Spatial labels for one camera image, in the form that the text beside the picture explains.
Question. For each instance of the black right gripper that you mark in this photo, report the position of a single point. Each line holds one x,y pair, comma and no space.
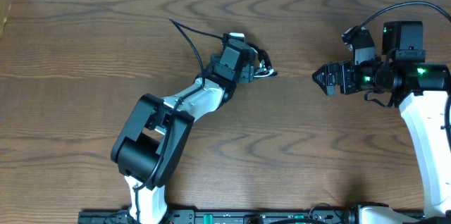
344,69

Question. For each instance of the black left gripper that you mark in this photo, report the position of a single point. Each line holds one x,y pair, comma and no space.
249,71

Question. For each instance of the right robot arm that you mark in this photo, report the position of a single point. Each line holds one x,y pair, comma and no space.
420,90

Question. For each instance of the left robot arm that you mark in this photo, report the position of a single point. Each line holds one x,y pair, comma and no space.
150,145

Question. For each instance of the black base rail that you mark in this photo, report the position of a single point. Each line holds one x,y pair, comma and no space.
192,216

